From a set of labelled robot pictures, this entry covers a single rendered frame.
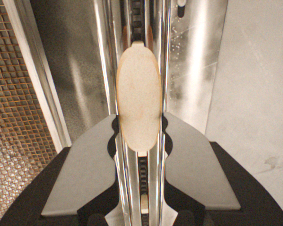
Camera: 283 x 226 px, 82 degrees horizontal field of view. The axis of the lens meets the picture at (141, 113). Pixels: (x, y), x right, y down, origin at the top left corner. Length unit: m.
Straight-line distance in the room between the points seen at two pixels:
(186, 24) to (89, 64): 0.13
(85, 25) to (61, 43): 0.04
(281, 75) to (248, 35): 0.08
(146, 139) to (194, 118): 0.10
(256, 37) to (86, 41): 0.22
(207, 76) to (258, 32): 0.10
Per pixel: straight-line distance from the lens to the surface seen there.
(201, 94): 0.22
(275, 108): 0.34
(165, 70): 0.20
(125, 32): 0.20
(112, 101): 0.21
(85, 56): 0.24
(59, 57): 0.26
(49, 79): 0.21
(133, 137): 0.15
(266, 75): 0.30
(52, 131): 0.22
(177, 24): 0.19
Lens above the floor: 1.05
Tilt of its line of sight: 62 degrees down
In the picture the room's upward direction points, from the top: 178 degrees clockwise
